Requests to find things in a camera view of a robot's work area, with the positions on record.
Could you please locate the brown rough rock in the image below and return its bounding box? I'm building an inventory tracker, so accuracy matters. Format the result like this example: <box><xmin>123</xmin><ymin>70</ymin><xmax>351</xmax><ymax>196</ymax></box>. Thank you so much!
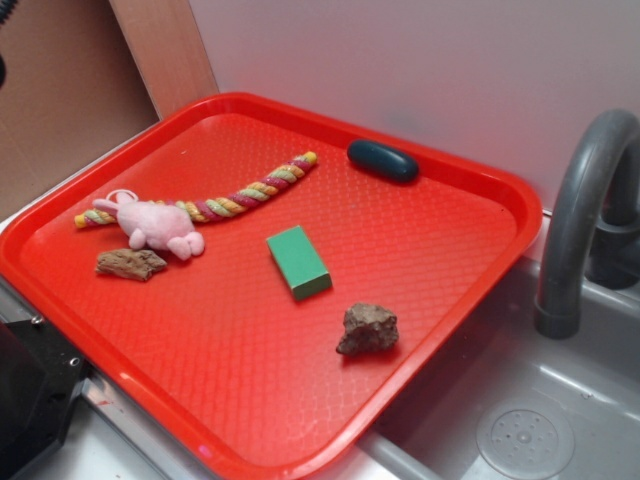
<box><xmin>336</xmin><ymin>302</ymin><xmax>399</xmax><ymax>357</ymax></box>

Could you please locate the green rectangular block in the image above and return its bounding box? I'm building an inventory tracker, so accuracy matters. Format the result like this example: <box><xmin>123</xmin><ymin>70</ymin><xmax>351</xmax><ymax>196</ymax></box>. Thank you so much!
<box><xmin>266</xmin><ymin>225</ymin><xmax>333</xmax><ymax>301</ymax></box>

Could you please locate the red plastic tray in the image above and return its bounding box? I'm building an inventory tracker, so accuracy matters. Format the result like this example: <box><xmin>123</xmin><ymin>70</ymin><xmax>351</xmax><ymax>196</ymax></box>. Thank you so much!
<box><xmin>1</xmin><ymin>93</ymin><xmax>542</xmax><ymax>479</ymax></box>

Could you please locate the dark teal oval object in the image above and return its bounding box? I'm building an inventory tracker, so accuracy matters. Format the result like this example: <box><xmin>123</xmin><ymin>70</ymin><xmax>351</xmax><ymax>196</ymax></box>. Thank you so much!
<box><xmin>347</xmin><ymin>139</ymin><xmax>420</xmax><ymax>183</ymax></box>

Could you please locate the pink plush bunny toy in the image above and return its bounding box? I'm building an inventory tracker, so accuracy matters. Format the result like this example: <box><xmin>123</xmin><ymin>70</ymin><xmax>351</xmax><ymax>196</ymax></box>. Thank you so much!
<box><xmin>93</xmin><ymin>189</ymin><xmax>205</xmax><ymax>261</ymax></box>

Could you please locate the brown bark wood piece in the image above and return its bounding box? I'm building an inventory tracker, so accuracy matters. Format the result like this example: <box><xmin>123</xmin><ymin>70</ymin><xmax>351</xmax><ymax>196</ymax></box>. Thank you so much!
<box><xmin>95</xmin><ymin>249</ymin><xmax>167</xmax><ymax>282</ymax></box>

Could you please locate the grey plastic toy sink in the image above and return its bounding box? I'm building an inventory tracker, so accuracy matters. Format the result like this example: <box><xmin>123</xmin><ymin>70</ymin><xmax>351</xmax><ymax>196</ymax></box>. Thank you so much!
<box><xmin>360</xmin><ymin>260</ymin><xmax>639</xmax><ymax>479</ymax></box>

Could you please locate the light wooden board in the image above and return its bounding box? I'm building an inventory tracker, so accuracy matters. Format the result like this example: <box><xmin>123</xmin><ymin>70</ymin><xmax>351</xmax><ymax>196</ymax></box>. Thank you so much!
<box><xmin>110</xmin><ymin>0</ymin><xmax>219</xmax><ymax>119</ymax></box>

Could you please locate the grey toy faucet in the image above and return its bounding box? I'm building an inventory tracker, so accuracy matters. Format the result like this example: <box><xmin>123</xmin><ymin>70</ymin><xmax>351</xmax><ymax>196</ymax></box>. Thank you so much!
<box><xmin>534</xmin><ymin>109</ymin><xmax>639</xmax><ymax>339</ymax></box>

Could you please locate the multicoloured twisted rope toy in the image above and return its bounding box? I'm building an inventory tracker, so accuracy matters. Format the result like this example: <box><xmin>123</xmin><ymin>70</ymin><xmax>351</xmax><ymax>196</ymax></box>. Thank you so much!
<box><xmin>74</xmin><ymin>150</ymin><xmax>319</xmax><ymax>230</ymax></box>

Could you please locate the black cable top left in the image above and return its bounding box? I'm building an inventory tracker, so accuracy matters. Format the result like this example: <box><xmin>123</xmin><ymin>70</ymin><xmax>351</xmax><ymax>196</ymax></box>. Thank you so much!
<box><xmin>0</xmin><ymin>0</ymin><xmax>17</xmax><ymax>86</ymax></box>

